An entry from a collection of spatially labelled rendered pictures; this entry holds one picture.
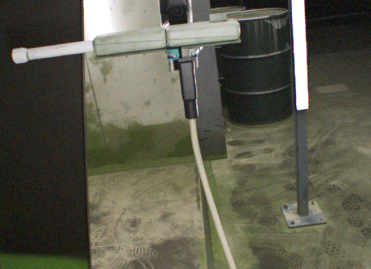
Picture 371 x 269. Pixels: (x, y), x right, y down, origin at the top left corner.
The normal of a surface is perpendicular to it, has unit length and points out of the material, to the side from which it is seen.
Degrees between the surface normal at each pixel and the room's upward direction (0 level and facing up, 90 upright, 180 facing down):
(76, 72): 90
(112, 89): 90
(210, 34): 95
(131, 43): 95
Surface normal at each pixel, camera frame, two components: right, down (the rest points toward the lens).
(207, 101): 0.01, 0.38
